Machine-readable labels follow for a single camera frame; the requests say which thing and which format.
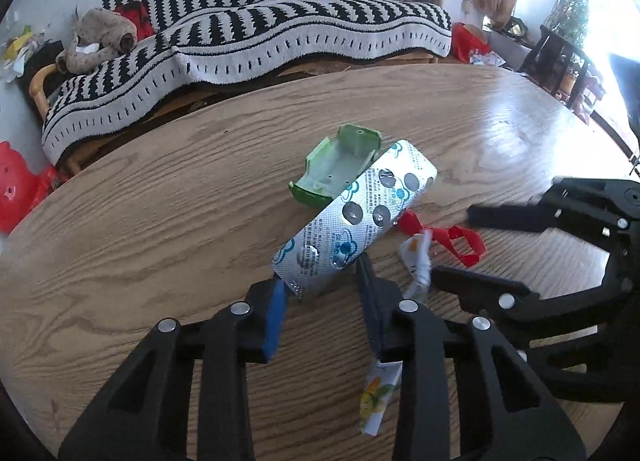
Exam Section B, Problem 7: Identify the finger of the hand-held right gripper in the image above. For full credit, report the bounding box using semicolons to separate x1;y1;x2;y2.
467;176;640;242
429;231;640;404

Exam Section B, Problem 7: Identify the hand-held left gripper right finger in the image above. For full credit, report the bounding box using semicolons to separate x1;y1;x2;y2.
356;252;587;461

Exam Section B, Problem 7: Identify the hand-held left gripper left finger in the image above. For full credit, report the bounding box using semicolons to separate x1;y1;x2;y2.
57;278;289;461

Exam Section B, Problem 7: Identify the red plastic strip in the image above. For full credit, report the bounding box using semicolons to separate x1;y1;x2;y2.
397;210;487;267

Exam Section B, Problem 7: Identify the white orange small wrapper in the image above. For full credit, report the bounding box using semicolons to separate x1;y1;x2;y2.
398;231;434;300

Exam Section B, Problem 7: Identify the silver blister pack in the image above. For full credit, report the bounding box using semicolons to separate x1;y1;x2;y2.
271;139;439;302

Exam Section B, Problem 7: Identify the black wooden chair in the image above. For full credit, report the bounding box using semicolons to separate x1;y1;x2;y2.
520;25;602;104

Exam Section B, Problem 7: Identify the yellow printed wrapper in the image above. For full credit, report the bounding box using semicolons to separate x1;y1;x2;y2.
360;360;404;438

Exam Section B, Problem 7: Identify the green potted plant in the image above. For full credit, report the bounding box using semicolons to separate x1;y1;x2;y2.
546;0;592;50

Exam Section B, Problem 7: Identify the green plastic casing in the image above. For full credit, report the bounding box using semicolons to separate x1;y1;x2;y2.
289;124;384;206

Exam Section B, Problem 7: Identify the red cartoon plastic bag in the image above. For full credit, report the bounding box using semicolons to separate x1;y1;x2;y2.
0;141;69;235

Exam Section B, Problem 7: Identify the black-white striped sofa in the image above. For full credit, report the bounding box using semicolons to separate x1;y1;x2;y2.
41;0;453;164

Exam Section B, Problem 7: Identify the brown plush toy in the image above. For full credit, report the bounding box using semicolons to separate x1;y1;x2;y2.
55;8;139;76

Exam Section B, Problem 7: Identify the red black cloth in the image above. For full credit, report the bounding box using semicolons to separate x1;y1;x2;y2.
113;1;156;42

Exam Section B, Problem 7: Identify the pile of crumpled bags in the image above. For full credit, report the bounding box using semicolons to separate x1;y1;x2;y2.
0;11;53;84

